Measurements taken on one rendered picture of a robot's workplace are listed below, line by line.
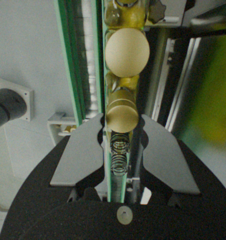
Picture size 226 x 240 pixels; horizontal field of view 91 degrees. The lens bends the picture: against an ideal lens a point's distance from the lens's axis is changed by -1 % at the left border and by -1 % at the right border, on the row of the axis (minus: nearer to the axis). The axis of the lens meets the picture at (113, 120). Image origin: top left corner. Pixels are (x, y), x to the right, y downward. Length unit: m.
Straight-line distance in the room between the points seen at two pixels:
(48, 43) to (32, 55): 0.09
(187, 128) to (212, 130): 0.06
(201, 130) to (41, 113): 0.68
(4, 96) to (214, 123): 0.69
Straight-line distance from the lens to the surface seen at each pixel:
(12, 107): 0.66
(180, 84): 0.29
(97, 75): 0.31
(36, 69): 0.63
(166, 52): 0.49
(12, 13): 0.65
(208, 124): 0.21
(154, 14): 0.26
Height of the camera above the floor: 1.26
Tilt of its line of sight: 58 degrees down
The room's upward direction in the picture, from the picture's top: 174 degrees counter-clockwise
